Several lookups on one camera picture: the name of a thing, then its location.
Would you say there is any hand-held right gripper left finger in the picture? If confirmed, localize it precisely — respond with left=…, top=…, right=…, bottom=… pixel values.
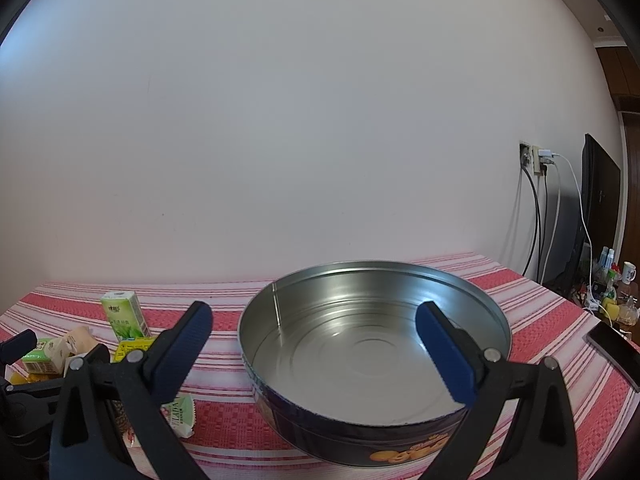
left=48, top=301, right=216, bottom=480

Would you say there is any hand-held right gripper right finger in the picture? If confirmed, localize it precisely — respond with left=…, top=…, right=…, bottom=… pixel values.
left=415, top=301, right=581, bottom=480

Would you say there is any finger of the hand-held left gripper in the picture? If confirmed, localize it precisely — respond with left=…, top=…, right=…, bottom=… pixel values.
left=0, top=329, right=39, bottom=368

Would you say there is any small green tissue pack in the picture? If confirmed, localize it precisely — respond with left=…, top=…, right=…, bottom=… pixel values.
left=21, top=338, right=68, bottom=376

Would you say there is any yellow cracker packet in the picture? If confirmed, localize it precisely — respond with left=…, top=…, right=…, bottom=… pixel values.
left=10, top=371, right=51, bottom=387

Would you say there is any beige snack packet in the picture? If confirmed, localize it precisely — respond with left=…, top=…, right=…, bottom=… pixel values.
left=60, top=326, right=101, bottom=366

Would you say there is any yellow-green snack packet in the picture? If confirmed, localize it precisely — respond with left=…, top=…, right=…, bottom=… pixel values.
left=114, top=336, right=157, bottom=363

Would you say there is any white-green candy packet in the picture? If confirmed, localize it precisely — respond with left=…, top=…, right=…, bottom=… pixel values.
left=160, top=394, right=196, bottom=440

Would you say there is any round metal cookie tin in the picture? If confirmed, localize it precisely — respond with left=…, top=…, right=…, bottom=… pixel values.
left=237, top=259, right=512, bottom=468

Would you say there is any red striped tablecloth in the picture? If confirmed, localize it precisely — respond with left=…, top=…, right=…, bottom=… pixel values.
left=0, top=252, right=640, bottom=480

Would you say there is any black smartphone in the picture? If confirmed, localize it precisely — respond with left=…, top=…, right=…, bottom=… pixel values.
left=586, top=321, right=640, bottom=393

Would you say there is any glass jar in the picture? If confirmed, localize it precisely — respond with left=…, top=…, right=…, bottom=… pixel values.
left=617, top=299, right=640, bottom=327

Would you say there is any brown wooden door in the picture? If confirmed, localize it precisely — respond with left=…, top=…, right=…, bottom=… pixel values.
left=595, top=45, right=640, bottom=266

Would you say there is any black power cable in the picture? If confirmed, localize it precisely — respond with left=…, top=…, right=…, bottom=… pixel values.
left=522, top=164, right=542, bottom=277

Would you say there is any grey power cable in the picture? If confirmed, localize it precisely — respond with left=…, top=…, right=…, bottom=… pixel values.
left=541, top=165, right=562, bottom=281

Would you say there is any white charging cable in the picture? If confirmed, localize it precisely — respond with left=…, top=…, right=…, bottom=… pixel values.
left=552, top=154, right=608, bottom=318

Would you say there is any wall socket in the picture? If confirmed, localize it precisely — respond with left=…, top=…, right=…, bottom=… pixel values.
left=518, top=142, right=543, bottom=176

